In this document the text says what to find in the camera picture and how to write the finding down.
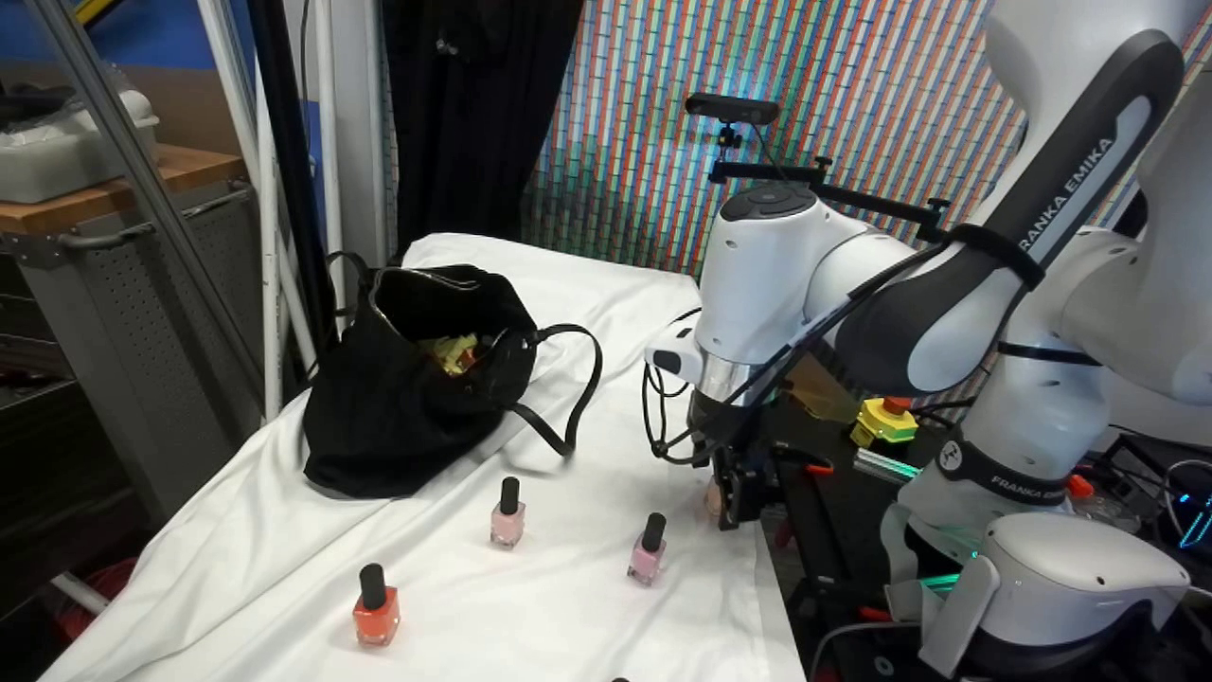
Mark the aluminium frame bar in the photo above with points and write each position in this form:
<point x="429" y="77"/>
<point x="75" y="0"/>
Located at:
<point x="136" y="190"/>

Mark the yellow cloth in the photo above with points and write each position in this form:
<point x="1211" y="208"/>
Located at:
<point x="457" y="355"/>

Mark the teal flat box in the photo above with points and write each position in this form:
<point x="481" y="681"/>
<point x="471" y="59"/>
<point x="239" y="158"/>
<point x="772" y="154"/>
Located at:
<point x="891" y="463"/>

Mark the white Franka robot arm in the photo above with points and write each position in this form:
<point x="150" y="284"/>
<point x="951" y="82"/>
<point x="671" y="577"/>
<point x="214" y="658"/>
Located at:
<point x="758" y="268"/>

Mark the white tablecloth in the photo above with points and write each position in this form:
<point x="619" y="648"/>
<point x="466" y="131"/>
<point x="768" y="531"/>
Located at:
<point x="571" y="630"/>

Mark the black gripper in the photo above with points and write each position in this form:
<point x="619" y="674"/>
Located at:
<point x="735" y="439"/>

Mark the white vertical post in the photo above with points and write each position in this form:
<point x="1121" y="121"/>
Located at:
<point x="355" y="127"/>

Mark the pale pink nail polish bottle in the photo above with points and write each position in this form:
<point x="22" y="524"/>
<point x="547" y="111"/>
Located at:
<point x="510" y="524"/>

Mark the black stereo camera bar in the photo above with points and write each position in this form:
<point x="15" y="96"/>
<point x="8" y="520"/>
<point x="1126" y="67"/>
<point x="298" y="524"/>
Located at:
<point x="732" y="106"/>

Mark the white plastic container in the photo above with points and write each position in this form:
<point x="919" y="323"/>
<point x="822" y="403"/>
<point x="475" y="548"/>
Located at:
<point x="71" y="144"/>

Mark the black fabric curtain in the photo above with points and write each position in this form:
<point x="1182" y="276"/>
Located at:
<point x="479" y="116"/>

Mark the black vertical pole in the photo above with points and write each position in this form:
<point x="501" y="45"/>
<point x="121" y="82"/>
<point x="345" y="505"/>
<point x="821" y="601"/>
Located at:
<point x="291" y="177"/>

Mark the grey cart with wooden top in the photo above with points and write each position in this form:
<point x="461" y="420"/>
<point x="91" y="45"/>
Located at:
<point x="115" y="288"/>

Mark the yellow emergency stop button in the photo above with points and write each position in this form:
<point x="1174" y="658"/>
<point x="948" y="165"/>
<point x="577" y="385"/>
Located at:
<point x="889" y="419"/>

